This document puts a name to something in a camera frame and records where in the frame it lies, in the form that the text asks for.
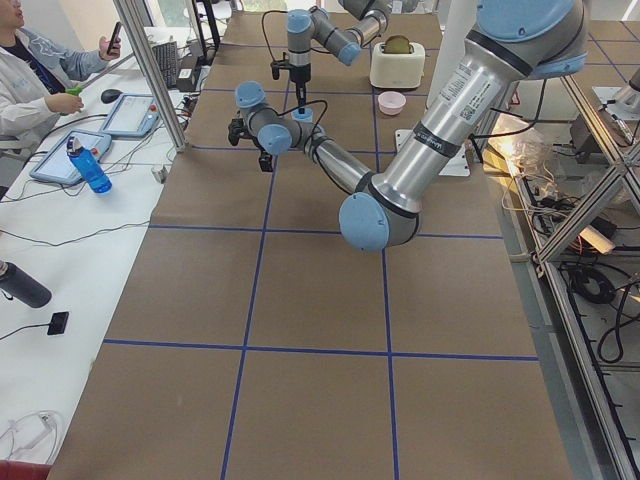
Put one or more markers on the aluminium frame rack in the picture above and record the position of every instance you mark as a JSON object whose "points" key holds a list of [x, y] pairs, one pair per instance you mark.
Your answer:
{"points": [[571, 147]]}

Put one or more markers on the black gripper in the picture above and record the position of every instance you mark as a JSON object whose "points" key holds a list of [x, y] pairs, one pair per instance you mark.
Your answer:
{"points": [[300, 74], [264, 160]]}

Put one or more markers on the aluminium frame post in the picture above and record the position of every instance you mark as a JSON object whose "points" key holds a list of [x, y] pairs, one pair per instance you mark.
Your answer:
{"points": [[132, 21]]}

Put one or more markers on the black computer mouse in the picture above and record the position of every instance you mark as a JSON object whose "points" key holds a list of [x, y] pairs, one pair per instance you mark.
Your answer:
{"points": [[109, 96]]}

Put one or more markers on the bread slice in toaster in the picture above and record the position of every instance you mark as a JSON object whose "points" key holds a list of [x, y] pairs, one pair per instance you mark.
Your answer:
{"points": [[397, 45]]}

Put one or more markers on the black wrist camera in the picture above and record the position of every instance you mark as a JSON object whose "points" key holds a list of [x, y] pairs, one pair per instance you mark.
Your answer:
{"points": [[266, 162]]}

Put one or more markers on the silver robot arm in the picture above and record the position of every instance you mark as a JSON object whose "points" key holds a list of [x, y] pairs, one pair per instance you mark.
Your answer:
{"points": [[509, 41], [314, 24]]}

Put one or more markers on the cream toaster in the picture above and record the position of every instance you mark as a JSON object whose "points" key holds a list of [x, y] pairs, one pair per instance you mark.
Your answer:
{"points": [[397, 71]]}

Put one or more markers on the black smartphone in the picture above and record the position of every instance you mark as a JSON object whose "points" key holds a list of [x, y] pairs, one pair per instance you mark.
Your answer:
{"points": [[114, 38]]}

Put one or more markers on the small black square puck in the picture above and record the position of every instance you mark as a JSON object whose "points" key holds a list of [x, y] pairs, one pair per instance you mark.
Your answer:
{"points": [[58, 323]]}

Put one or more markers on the blue water bottle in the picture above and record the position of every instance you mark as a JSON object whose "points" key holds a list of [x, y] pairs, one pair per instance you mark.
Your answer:
{"points": [[88, 167]]}

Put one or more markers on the black thermos bottle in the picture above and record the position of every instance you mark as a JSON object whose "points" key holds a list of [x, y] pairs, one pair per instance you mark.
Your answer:
{"points": [[21, 286]]}

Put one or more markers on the pink bowl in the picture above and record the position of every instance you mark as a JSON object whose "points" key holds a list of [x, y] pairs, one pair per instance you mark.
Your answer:
{"points": [[391, 103]]}

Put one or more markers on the near teach pendant tablet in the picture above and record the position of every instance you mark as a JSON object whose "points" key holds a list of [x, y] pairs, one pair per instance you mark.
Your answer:
{"points": [[55, 166]]}

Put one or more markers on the black keyboard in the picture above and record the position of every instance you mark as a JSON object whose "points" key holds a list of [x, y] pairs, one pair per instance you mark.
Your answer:
{"points": [[166, 57]]}

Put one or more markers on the far teach pendant tablet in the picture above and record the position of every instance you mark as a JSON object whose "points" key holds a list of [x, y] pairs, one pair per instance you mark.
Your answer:
{"points": [[132, 116]]}

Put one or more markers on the brown paper table mat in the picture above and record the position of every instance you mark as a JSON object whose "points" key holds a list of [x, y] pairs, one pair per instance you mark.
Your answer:
{"points": [[252, 342]]}

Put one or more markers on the teach pendant tablet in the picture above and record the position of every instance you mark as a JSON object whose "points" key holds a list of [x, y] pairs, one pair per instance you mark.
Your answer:
{"points": [[132, 116], [55, 166]]}

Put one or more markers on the person in white jacket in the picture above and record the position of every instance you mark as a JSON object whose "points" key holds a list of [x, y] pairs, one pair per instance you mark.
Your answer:
{"points": [[37, 76]]}

